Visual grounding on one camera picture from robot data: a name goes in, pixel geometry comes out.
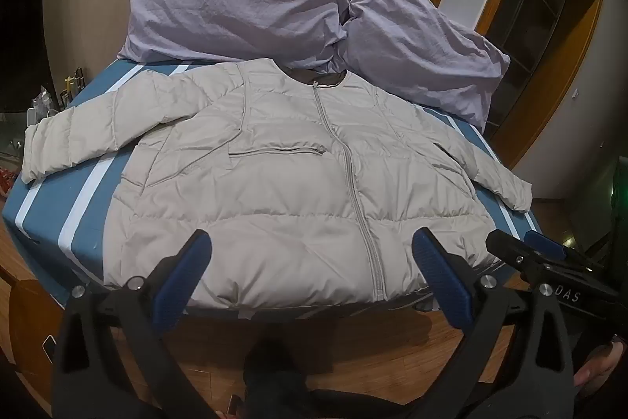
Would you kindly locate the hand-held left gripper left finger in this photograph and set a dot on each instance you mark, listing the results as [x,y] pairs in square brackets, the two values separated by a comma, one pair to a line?
[184,274]

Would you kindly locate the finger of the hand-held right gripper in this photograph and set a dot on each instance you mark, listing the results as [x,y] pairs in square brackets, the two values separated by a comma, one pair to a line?
[508,247]
[547,243]

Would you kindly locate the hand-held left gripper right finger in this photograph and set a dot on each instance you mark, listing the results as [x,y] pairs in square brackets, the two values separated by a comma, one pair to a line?
[441,274]

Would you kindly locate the beige puffer jacket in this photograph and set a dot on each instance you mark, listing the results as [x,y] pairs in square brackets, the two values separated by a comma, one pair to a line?
[274,183]

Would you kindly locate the person's right hand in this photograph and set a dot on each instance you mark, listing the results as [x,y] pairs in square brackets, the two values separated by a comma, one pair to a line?
[601,367]

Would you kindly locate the blue white striped bed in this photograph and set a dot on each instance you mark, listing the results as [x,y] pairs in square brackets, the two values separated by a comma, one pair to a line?
[59,208]

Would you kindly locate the person's dark pants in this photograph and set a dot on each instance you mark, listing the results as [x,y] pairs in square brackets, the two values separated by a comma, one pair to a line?
[279,379]

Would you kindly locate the lavender pillow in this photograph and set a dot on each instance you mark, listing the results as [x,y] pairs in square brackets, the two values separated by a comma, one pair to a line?
[417,41]
[230,6]

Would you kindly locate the dark glass-paned door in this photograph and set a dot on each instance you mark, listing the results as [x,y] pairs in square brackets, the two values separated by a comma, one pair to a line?
[539,6]

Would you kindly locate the wooden door frame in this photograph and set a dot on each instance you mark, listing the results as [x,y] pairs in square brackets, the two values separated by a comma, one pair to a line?
[579,70]

